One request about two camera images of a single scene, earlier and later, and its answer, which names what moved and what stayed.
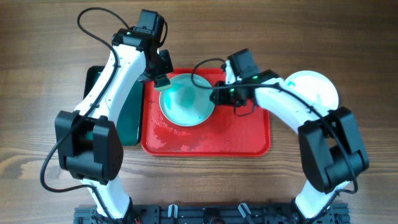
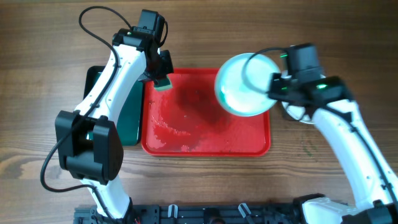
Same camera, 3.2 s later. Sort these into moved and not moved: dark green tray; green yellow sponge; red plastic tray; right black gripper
Moved: right black gripper
Not moved: red plastic tray; dark green tray; green yellow sponge
